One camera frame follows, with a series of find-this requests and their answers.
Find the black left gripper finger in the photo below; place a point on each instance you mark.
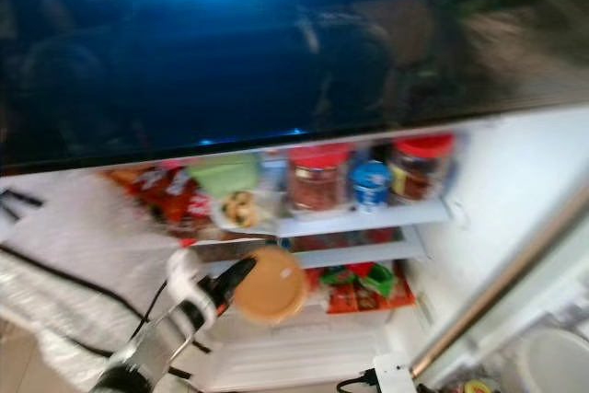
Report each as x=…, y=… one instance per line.
x=239, y=273

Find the round tan container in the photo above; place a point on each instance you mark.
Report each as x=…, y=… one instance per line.
x=271, y=284

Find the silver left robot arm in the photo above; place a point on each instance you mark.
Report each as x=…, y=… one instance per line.
x=156, y=352

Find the white fridge shelf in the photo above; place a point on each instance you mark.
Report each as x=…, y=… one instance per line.
x=359, y=251
x=368, y=218

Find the white fridge door panel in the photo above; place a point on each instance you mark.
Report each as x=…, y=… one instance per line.
x=15, y=225

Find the green-lidded food container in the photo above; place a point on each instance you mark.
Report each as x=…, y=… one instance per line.
x=225, y=177

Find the clear plastic bottle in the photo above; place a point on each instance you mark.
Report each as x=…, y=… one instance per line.
x=273, y=172

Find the red snack bag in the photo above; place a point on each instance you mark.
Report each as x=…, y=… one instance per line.
x=164, y=195

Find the red food packet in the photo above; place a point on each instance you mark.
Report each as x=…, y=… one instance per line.
x=345, y=298

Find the red-lidded glass jar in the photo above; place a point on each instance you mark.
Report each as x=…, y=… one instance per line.
x=317, y=183
x=421, y=170

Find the green food packet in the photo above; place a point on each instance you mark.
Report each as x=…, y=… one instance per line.
x=370, y=277

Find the bubble wrap sheet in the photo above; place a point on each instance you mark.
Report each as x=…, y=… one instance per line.
x=64, y=319

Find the blue can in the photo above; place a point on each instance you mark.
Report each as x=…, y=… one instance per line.
x=370, y=185

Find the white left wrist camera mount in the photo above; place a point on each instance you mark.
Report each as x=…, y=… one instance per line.
x=186, y=275

